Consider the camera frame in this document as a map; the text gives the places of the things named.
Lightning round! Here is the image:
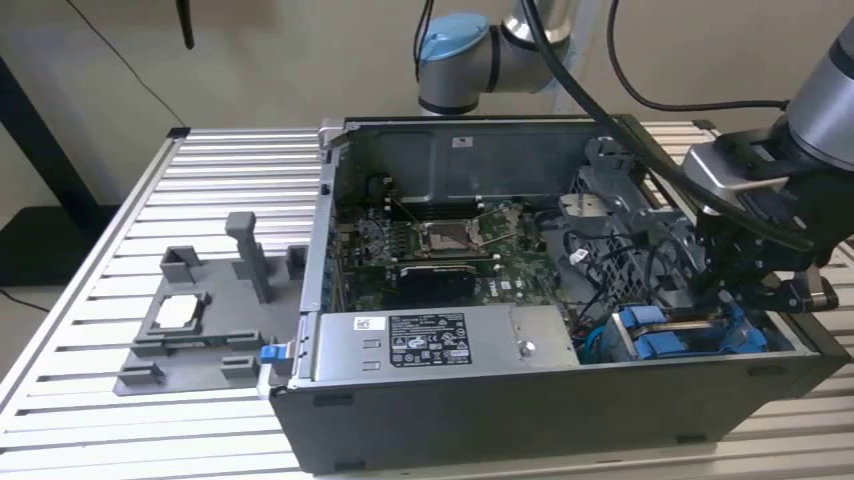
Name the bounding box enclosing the black stand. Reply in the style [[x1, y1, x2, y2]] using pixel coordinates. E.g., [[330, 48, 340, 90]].
[[0, 54, 114, 289]]

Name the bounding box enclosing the hard disk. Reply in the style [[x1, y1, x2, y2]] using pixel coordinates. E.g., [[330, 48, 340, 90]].
[[609, 299, 772, 364]]

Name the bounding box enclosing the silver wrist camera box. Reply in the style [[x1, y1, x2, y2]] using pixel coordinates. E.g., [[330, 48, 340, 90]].
[[679, 128, 795, 214]]

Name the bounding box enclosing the black PC case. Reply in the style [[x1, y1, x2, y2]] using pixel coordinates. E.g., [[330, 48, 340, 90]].
[[265, 113, 854, 474]]

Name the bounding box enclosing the silver CPU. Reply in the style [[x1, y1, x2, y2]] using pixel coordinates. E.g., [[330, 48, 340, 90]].
[[153, 294, 202, 329]]

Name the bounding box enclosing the CPU socket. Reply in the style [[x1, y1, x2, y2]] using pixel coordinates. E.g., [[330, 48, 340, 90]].
[[412, 219, 498, 261]]

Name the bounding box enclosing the green motherboard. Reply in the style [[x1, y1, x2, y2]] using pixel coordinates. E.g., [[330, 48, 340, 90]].
[[330, 197, 578, 314]]

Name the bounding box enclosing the black hanging strap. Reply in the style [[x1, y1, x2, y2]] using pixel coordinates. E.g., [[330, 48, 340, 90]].
[[173, 0, 195, 50]]

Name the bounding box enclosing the grey metal disk bay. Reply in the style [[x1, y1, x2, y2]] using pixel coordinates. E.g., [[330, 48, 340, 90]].
[[556, 135, 708, 306]]

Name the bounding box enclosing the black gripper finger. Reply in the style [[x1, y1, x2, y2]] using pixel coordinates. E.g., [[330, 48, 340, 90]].
[[723, 274, 840, 315]]

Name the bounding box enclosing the grey parts rack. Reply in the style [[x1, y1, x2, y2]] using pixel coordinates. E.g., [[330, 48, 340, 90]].
[[113, 210, 314, 399]]

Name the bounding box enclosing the blue data wire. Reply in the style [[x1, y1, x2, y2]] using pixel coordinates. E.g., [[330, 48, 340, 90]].
[[576, 323, 612, 364]]

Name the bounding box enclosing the black graphics card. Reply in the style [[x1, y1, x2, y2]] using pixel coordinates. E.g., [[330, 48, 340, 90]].
[[393, 263, 480, 297]]

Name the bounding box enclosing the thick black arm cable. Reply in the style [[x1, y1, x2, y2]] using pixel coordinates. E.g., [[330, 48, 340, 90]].
[[517, 0, 816, 252]]

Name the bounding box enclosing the black cable behind arm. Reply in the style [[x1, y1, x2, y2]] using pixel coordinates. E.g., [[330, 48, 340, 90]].
[[412, 0, 433, 56]]

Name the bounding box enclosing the silver power supply unit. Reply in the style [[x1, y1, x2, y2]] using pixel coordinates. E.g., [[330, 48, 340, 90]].
[[312, 305, 580, 381]]

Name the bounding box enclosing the black wire with white label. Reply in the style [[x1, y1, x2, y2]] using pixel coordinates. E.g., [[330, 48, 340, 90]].
[[561, 227, 701, 321]]

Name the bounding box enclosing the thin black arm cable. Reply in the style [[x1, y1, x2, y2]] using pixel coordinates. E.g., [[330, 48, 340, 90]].
[[606, 0, 792, 112]]

